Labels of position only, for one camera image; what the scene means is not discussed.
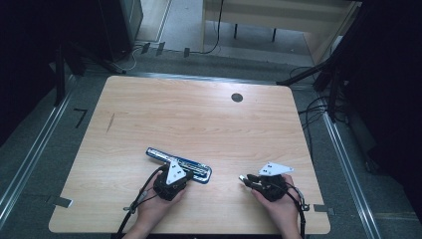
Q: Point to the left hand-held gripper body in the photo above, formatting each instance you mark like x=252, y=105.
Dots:
x=170, y=189

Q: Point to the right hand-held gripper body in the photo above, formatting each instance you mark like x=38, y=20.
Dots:
x=273, y=187

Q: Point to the blue stapler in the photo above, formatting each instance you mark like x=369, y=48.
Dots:
x=159, y=155

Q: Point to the person's right hand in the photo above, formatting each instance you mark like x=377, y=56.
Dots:
x=285, y=209

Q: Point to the person's left hand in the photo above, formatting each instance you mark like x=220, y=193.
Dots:
x=154, y=209

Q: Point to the grey tape piece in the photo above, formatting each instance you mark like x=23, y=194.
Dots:
x=61, y=201
x=323, y=208

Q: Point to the dark round table grommet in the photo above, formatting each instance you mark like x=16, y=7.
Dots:
x=237, y=97

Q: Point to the black angled floor tape mark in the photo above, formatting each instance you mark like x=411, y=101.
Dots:
x=81, y=117

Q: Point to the black floor tape strip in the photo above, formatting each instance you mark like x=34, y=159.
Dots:
x=145, y=48
x=160, y=48
x=186, y=52

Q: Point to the black metal stand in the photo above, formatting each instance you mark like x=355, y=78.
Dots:
x=318, y=69
x=60, y=76

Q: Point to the dark curtain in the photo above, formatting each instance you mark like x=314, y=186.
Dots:
x=26, y=49
x=391, y=83

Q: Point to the light wooden bench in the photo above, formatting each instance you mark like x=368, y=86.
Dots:
x=282, y=16

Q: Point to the black cabinet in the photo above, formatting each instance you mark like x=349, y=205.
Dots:
x=121, y=26

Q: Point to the metal floor rail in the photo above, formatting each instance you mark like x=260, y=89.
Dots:
x=36, y=152
x=348, y=172

